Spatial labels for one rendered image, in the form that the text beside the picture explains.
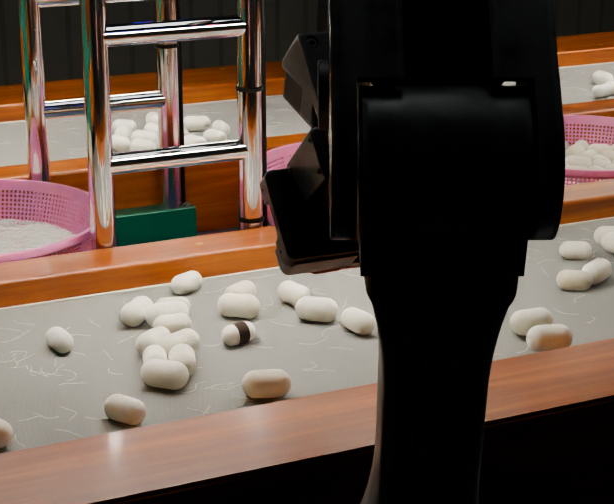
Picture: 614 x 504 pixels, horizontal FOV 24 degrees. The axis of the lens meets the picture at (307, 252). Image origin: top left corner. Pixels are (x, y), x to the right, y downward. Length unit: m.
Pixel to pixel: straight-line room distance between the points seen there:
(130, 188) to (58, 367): 0.52
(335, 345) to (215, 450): 0.26
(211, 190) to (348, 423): 0.73
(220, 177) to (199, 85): 0.38
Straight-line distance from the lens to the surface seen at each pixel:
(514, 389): 1.07
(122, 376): 1.15
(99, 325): 1.26
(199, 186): 1.69
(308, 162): 0.94
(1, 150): 1.84
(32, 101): 1.58
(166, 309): 1.23
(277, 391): 1.10
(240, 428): 1.00
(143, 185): 1.66
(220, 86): 2.06
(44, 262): 1.34
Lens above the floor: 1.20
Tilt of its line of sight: 19 degrees down
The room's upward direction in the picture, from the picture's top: straight up
